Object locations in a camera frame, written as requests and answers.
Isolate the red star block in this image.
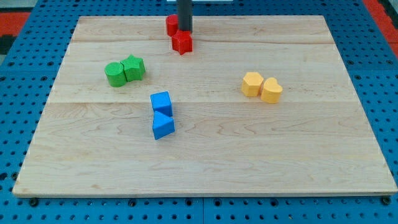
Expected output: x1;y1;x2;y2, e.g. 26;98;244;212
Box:
172;30;193;55

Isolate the red cylinder block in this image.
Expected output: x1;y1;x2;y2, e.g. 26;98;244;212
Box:
165;14;178;37

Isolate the blue cube block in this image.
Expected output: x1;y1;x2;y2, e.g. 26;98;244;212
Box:
150;91;173;116

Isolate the blue triangle block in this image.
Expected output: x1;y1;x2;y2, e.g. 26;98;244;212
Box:
152;111;175;140

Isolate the yellow hexagon block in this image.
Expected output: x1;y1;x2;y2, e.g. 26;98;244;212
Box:
241;72;264;97

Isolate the yellow heart block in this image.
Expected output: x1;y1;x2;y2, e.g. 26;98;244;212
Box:
261;77;283;104

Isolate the green star block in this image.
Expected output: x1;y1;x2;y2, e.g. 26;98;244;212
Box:
121;55;146;82

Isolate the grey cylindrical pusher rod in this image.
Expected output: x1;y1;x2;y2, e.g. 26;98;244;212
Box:
177;0;193;32

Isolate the green cylinder block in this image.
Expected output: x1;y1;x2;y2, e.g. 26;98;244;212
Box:
104;62;127;87

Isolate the light wooden board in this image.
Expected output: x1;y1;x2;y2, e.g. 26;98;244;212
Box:
13;16;397;198

